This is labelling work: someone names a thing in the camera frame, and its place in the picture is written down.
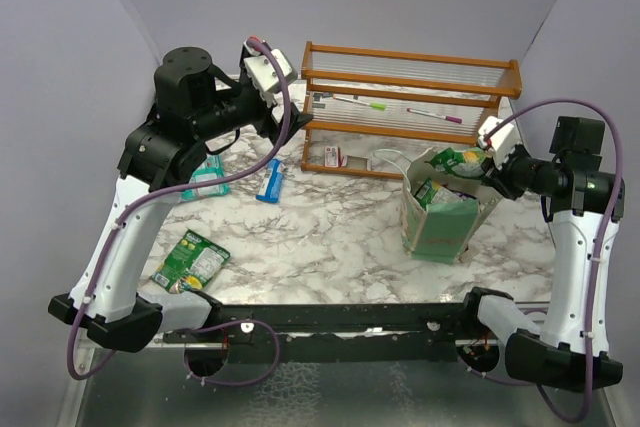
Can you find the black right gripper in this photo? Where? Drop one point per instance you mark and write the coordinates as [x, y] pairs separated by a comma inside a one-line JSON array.
[[501, 177]]

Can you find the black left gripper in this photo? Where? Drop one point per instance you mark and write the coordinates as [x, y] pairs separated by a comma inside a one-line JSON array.
[[268, 121]]

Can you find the Fox's spring tea candy bag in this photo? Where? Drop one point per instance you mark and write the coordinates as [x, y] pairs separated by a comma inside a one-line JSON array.
[[466, 164]]

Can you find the green beige paper bag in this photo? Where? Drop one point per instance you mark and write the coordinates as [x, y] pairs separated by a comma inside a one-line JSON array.
[[439, 233]]

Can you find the green Fox's candy bag back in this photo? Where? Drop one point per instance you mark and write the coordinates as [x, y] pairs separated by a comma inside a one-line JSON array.
[[433, 193]]

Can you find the purple snack bag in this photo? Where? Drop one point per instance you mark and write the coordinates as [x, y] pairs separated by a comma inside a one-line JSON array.
[[465, 195]]

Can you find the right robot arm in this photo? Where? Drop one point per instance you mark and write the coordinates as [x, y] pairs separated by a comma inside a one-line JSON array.
[[570, 349]]

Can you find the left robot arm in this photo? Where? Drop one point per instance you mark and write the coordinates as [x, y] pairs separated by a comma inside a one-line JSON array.
[[195, 102]]

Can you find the red white staples box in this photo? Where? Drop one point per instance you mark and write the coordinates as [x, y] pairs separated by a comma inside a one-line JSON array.
[[334, 158]]

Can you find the wooden shelf rack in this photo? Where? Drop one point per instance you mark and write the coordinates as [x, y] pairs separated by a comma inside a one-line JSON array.
[[468, 88]]

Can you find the blue snack wrapper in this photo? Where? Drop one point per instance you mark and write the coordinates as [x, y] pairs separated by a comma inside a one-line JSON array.
[[271, 187]]

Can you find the green capped marker pen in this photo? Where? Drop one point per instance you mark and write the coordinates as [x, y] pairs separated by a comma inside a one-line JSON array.
[[373, 105]]

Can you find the purple capped marker pen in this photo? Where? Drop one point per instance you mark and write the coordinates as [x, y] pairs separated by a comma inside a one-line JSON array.
[[445, 118]]

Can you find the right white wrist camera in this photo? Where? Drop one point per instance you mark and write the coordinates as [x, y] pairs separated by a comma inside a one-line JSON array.
[[500, 145]]

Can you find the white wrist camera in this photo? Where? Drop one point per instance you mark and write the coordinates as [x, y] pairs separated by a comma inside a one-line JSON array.
[[500, 145], [263, 74]]

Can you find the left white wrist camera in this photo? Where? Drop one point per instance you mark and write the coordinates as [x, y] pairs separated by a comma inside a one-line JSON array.
[[263, 74]]

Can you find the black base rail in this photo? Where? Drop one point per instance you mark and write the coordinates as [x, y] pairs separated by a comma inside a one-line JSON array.
[[335, 333]]

